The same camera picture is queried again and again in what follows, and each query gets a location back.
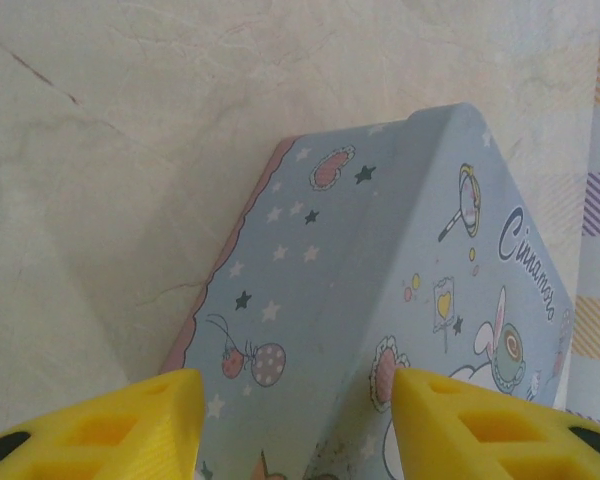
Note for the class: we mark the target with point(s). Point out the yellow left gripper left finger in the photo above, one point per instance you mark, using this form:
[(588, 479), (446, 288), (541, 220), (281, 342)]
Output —
[(105, 430)]

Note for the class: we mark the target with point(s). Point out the blue cartoon print box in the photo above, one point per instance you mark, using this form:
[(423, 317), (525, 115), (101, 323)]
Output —
[(330, 280)]

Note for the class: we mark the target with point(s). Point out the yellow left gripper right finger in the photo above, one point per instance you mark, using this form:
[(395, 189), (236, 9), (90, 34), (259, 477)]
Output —
[(480, 430)]

